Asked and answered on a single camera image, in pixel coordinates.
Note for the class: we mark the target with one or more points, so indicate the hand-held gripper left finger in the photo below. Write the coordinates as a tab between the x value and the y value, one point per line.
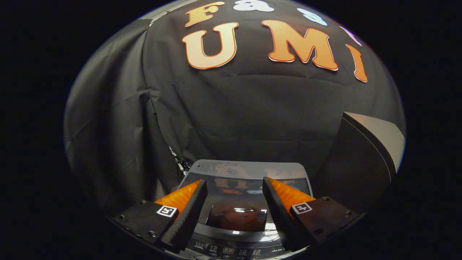
189	220

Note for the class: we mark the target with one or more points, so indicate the grey washing machine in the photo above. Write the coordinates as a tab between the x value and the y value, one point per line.
245	167

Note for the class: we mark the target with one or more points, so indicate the grey cabinet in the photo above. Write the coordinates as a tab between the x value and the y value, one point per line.
361	162

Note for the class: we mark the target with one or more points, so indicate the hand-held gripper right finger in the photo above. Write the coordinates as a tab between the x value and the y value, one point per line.
279	216

